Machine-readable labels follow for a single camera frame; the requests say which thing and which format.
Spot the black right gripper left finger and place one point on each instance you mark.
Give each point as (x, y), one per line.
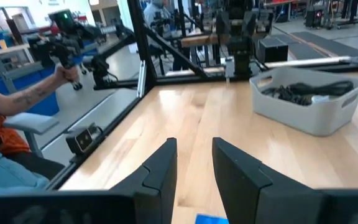
(154, 193)

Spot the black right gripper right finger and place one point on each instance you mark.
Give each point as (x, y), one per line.
(253, 193)

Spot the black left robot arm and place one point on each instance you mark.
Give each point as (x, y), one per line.
(239, 34)

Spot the blue flat box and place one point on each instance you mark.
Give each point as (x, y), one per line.
(208, 219)

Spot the grey plastic bin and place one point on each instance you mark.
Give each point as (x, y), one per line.
(306, 118)

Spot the grey chair armrest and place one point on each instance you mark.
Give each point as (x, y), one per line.
(31, 123)

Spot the blue storage cabinet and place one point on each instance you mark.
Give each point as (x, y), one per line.
(42, 105)

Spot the black box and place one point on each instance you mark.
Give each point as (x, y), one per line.
(273, 49)

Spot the person's hand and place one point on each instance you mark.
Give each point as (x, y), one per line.
(66, 74)

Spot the wooden workbench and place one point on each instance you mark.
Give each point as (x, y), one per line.
(202, 40)

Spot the black floor mat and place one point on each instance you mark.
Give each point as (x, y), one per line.
(328, 43)

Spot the black table-level camera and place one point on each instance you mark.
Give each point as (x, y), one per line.
(82, 139)

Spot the silver metal bracket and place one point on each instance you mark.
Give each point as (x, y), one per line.
(141, 79)

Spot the silver aluminium rail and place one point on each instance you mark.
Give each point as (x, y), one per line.
(309, 61)

